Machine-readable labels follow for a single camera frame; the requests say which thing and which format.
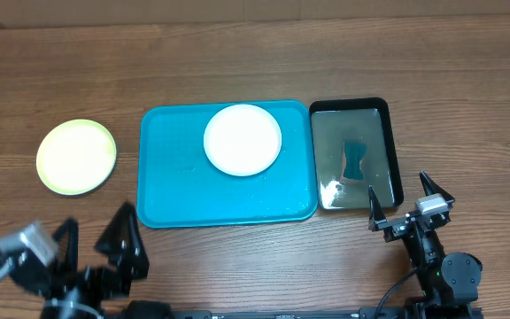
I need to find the teal plastic tray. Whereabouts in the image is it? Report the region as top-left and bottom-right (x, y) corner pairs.
(136, 100), (318, 229)

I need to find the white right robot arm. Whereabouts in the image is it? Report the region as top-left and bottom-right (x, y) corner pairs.
(368, 171), (483, 318)

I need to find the white plate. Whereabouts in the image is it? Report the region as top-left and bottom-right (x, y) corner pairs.
(204, 104), (282, 177)

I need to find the black water tray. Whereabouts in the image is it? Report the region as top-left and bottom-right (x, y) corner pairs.
(309, 97), (404, 211)

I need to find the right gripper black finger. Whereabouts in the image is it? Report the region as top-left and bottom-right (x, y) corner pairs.
(419, 170), (455, 204)
(368, 185), (387, 230)

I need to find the yellow plate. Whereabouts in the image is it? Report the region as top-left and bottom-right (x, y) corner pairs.
(35, 119), (118, 196)

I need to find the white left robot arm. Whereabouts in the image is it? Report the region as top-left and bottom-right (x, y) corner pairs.
(11, 202), (173, 318)

